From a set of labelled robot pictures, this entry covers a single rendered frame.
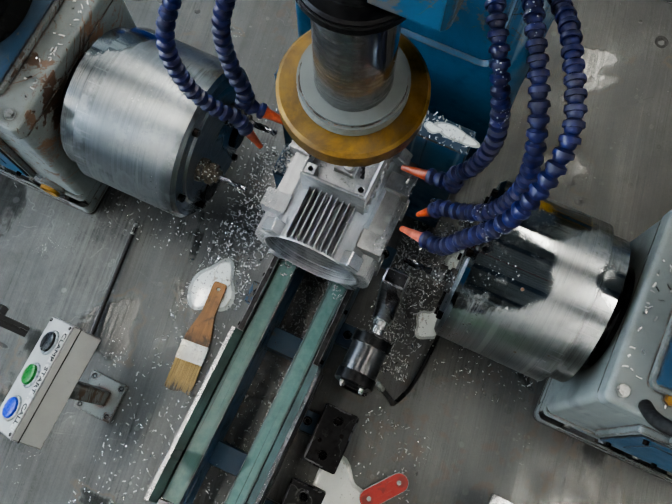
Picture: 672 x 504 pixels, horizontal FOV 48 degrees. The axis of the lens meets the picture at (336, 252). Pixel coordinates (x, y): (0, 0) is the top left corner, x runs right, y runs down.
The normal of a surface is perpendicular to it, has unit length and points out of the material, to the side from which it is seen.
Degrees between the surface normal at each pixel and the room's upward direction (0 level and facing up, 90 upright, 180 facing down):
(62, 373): 51
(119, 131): 36
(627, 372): 0
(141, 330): 0
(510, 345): 62
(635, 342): 0
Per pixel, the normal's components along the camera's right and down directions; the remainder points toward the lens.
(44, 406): 0.70, 0.15
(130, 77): 0.01, -0.29
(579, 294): -0.10, -0.06
